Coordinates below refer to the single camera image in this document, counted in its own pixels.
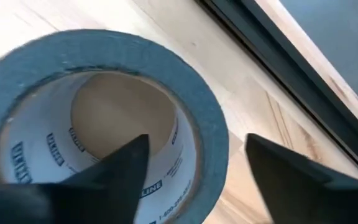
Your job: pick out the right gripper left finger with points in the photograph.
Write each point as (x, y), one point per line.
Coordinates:
(113, 186)

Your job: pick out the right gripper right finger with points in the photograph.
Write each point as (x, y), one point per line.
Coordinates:
(291, 193)

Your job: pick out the grey duct tape roll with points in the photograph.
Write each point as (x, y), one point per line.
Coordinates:
(166, 71)

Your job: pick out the black aluminium table frame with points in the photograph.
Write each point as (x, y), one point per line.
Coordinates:
(291, 65)

